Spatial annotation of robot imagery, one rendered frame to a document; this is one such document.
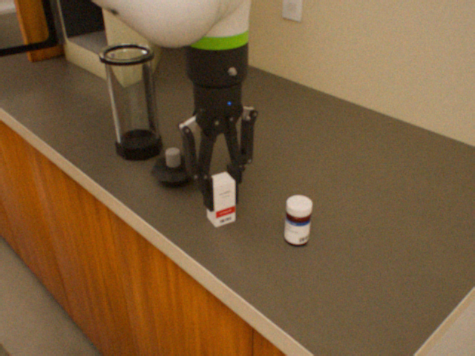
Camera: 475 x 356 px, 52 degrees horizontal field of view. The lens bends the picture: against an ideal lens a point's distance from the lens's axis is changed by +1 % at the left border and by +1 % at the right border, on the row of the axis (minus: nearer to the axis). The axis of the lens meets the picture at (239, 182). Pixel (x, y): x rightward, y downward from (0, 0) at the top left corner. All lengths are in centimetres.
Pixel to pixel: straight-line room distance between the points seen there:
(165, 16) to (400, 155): 72
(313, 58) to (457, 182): 58
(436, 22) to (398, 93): 19
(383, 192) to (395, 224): 10
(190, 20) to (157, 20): 3
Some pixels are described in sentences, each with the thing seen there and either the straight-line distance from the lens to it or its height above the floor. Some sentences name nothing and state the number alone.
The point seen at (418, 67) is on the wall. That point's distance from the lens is 126.
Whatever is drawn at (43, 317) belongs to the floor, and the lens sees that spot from 209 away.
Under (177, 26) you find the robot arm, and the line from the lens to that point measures 54.
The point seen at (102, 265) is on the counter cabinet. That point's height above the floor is 61.
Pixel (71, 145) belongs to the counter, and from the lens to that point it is 117.
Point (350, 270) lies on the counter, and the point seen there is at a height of 94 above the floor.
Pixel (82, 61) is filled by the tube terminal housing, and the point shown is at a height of 96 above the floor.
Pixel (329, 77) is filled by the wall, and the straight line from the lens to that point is 142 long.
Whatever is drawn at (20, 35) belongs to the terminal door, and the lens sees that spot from 164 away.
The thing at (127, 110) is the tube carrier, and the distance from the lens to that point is 102.
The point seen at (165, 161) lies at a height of 98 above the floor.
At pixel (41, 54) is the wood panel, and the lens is 173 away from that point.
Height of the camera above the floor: 148
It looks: 34 degrees down
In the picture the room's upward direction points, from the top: straight up
